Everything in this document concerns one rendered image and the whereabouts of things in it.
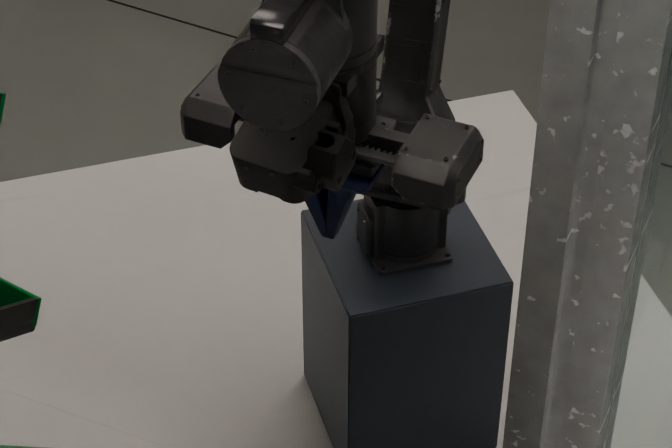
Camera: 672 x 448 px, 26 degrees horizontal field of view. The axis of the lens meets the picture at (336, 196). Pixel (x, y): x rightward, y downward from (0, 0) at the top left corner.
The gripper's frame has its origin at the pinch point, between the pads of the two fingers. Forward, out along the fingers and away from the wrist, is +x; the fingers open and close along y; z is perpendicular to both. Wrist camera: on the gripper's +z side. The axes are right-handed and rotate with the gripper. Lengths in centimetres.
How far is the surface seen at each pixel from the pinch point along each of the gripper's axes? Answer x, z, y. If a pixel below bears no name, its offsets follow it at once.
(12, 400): 39, -5, -35
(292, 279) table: 40, -31, -18
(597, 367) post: -28, 36, 25
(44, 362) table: 39, -10, -35
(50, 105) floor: 126, -146, -134
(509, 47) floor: 126, -209, -49
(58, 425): 39.4, -4.1, -29.0
